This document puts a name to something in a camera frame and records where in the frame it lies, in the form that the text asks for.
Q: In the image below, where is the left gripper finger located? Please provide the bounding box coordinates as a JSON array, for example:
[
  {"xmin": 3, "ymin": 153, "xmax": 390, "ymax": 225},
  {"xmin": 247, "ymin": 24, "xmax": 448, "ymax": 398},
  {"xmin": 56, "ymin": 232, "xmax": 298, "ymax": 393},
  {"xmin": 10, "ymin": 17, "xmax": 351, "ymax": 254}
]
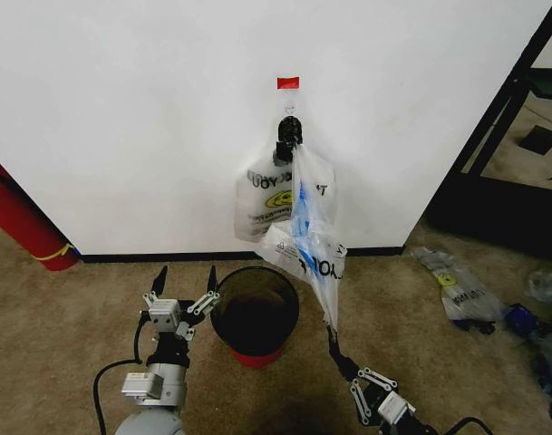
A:
[
  {"xmin": 186, "ymin": 266, "xmax": 222, "ymax": 317},
  {"xmin": 142, "ymin": 266, "xmax": 169, "ymax": 310}
]

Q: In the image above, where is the crumpled bag pile blue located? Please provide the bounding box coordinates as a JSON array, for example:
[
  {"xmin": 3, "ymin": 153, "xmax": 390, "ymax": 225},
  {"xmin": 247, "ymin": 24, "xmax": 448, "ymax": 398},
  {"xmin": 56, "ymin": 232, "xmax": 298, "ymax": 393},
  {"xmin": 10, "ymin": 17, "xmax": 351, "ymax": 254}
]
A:
[{"xmin": 504, "ymin": 265, "xmax": 552, "ymax": 411}]

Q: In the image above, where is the clear garbage bag blue print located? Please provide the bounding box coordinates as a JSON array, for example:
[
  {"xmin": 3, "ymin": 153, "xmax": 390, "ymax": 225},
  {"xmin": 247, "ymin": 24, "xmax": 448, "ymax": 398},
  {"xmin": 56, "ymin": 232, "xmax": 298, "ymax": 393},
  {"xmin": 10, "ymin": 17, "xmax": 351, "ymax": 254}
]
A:
[{"xmin": 256, "ymin": 143, "xmax": 350, "ymax": 333}]

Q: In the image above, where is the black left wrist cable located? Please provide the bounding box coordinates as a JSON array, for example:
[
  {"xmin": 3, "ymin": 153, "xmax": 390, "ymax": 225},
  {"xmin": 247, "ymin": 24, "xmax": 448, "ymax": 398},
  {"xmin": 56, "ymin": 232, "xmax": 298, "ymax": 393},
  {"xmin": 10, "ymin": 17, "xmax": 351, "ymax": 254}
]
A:
[{"xmin": 92, "ymin": 315, "xmax": 150, "ymax": 435}]

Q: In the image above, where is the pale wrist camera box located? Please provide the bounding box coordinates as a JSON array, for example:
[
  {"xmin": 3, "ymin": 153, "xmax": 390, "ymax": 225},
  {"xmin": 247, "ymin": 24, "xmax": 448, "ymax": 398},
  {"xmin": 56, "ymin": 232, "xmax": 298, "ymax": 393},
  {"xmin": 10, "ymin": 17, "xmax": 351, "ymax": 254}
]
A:
[
  {"xmin": 147, "ymin": 299, "xmax": 182, "ymax": 337},
  {"xmin": 376, "ymin": 391, "xmax": 412, "ymax": 426}
]

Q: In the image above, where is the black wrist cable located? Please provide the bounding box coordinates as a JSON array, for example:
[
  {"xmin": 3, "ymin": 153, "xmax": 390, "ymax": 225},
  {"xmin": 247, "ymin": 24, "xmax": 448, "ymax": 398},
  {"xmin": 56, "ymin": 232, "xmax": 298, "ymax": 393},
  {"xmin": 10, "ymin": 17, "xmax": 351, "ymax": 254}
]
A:
[
  {"xmin": 92, "ymin": 315, "xmax": 150, "ymax": 435},
  {"xmin": 441, "ymin": 416, "xmax": 493, "ymax": 435}
]

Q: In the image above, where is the red fire extinguisher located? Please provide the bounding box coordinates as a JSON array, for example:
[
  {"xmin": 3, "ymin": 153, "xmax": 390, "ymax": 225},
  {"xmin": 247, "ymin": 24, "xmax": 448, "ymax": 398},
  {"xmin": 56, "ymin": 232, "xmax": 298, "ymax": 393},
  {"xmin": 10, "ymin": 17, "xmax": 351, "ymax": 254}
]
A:
[{"xmin": 0, "ymin": 161, "xmax": 80, "ymax": 273}]

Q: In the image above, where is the dark trash bin red base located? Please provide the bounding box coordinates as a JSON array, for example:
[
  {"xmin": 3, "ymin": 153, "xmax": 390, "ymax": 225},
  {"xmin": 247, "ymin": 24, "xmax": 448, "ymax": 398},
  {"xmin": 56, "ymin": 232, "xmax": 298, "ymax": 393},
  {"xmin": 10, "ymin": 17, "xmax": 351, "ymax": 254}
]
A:
[{"xmin": 209, "ymin": 266, "xmax": 301, "ymax": 369}]

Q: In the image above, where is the black square floor plate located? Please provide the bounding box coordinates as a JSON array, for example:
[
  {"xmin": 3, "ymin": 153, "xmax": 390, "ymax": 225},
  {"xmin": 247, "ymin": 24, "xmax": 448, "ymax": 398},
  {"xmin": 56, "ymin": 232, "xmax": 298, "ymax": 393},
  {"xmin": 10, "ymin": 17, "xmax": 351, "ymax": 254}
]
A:
[{"xmin": 519, "ymin": 125, "xmax": 552, "ymax": 156}]

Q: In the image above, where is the black metal frame rack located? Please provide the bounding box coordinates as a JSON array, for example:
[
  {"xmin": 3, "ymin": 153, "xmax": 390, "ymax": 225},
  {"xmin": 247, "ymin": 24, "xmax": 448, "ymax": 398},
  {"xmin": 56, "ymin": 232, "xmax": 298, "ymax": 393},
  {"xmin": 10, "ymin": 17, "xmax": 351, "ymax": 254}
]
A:
[{"xmin": 425, "ymin": 0, "xmax": 552, "ymax": 265}]

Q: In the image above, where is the crumpled printed plastic bag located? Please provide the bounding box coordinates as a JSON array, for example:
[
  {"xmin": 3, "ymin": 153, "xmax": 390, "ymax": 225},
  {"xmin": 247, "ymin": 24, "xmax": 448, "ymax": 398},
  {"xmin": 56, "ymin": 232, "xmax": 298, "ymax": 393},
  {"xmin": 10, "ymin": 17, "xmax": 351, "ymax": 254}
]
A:
[{"xmin": 410, "ymin": 246, "xmax": 506, "ymax": 335}]

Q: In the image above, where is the black wall hook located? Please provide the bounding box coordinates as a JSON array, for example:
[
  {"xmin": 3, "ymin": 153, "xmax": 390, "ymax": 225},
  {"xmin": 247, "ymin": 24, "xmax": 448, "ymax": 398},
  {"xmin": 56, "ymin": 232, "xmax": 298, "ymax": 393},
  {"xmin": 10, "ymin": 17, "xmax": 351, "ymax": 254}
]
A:
[{"xmin": 274, "ymin": 116, "xmax": 305, "ymax": 162}]

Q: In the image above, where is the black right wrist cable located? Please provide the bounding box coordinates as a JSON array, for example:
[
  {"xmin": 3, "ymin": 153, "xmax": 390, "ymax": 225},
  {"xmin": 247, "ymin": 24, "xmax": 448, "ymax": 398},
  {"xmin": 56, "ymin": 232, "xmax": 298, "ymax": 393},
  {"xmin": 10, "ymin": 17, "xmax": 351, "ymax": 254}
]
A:
[{"xmin": 441, "ymin": 416, "xmax": 493, "ymax": 435}]

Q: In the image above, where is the white printed plastic bag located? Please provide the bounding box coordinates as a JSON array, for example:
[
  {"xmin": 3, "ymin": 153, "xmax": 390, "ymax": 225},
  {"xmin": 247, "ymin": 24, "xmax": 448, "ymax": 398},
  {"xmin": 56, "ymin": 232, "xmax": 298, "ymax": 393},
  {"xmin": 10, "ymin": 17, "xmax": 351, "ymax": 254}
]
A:
[{"xmin": 233, "ymin": 151, "xmax": 336, "ymax": 242}]

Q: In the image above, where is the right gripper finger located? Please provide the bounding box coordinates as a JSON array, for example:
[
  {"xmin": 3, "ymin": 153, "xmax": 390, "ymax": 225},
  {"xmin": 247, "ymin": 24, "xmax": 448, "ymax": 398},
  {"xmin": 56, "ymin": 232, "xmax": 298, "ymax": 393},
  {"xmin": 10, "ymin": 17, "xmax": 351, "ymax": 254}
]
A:
[
  {"xmin": 324, "ymin": 329, "xmax": 375, "ymax": 428},
  {"xmin": 328, "ymin": 327, "xmax": 400, "ymax": 392}
]

